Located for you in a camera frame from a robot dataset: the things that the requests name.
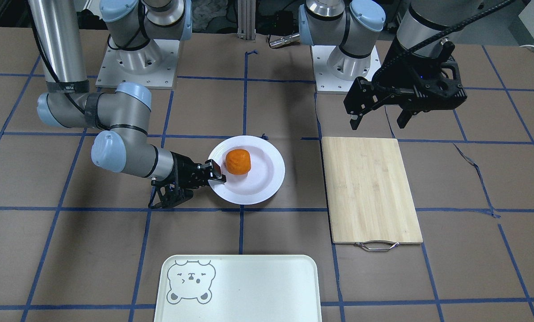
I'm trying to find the bamboo cutting board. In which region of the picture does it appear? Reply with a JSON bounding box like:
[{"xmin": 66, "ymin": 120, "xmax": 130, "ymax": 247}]
[{"xmin": 321, "ymin": 136, "xmax": 423, "ymax": 251}]

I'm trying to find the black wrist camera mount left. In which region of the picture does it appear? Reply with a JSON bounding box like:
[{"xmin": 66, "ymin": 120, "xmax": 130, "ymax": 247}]
[{"xmin": 404, "ymin": 41, "xmax": 467, "ymax": 113}]

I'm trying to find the metal base plate arm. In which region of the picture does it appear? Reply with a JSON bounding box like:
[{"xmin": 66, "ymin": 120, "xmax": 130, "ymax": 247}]
[
  {"xmin": 311, "ymin": 46, "xmax": 381, "ymax": 94},
  {"xmin": 96, "ymin": 39, "xmax": 181, "ymax": 89}
]

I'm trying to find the cream bear tray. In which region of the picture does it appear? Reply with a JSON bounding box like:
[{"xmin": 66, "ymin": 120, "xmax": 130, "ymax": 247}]
[{"xmin": 154, "ymin": 254, "xmax": 323, "ymax": 322}]

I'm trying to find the aluminium frame post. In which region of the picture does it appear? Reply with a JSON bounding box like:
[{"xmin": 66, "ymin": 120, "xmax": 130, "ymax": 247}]
[{"xmin": 237, "ymin": 0, "xmax": 256, "ymax": 41}]

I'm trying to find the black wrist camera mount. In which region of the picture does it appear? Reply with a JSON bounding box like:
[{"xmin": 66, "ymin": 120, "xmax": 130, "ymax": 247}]
[
  {"xmin": 148, "ymin": 177, "xmax": 194, "ymax": 209},
  {"xmin": 404, "ymin": 41, "xmax": 467, "ymax": 113}
]

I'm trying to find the second grey robot arm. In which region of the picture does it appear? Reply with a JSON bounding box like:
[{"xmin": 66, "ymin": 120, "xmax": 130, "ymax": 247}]
[{"xmin": 26, "ymin": 0, "xmax": 227, "ymax": 190}]

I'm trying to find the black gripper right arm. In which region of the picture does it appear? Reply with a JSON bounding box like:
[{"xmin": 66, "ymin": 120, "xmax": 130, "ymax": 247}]
[{"xmin": 171, "ymin": 152, "xmax": 227, "ymax": 190}]

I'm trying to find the silver metal cylinder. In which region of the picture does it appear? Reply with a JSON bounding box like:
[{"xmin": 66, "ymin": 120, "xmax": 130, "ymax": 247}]
[{"xmin": 267, "ymin": 33, "xmax": 301, "ymax": 49}]

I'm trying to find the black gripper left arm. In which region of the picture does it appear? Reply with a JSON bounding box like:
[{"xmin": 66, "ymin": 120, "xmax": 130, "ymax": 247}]
[{"xmin": 344, "ymin": 39, "xmax": 428, "ymax": 131}]

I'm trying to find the white round plate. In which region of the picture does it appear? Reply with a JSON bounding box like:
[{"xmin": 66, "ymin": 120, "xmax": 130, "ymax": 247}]
[{"xmin": 208, "ymin": 136, "xmax": 286, "ymax": 204}]

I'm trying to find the orange fruit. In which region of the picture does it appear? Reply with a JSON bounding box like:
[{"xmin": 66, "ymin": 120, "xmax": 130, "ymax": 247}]
[{"xmin": 225, "ymin": 149, "xmax": 251, "ymax": 175}]

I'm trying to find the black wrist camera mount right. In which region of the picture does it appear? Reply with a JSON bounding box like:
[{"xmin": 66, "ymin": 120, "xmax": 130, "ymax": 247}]
[{"xmin": 148, "ymin": 177, "xmax": 194, "ymax": 209}]

